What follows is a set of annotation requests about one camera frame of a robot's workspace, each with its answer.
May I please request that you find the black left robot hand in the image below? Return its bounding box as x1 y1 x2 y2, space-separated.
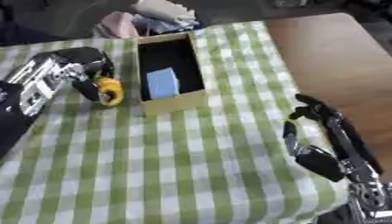
52 46 116 102

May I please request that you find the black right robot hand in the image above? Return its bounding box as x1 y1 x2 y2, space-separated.
282 93 385 183

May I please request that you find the tan cardboard box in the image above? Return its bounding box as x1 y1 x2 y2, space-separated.
133 31 210 116

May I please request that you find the pink bag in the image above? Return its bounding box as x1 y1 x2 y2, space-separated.
94 10 141 39

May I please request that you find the blue block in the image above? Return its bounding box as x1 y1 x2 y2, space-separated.
145 66 181 100

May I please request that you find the pile of grey cloth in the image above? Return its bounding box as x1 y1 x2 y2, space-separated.
131 0 202 35

